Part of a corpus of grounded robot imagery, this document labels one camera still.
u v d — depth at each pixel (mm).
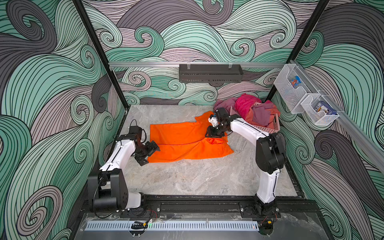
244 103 1071
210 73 959
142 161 779
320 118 631
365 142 527
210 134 833
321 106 666
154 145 778
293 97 837
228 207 757
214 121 877
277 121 1018
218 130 802
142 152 708
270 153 549
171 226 698
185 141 1025
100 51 866
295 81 832
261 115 1076
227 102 1131
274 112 1069
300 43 835
